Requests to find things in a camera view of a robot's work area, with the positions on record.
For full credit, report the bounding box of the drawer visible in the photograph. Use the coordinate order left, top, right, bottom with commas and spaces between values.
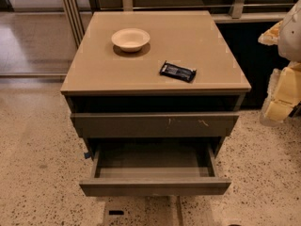
71, 112, 238, 138
80, 140, 231, 197

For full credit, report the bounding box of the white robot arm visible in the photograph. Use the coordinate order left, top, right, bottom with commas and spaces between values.
258, 0, 301, 126

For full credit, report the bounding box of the grey-brown drawer cabinet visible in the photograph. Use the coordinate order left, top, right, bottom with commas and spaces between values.
61, 11, 250, 153

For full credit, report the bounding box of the black snack bar wrapper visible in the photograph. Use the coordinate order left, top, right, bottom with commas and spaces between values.
159, 61, 197, 83

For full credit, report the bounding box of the white ceramic bowl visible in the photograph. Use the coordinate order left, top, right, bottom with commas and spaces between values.
111, 28, 151, 53

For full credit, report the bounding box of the blue tape piece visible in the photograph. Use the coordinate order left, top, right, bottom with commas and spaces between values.
84, 153, 91, 159

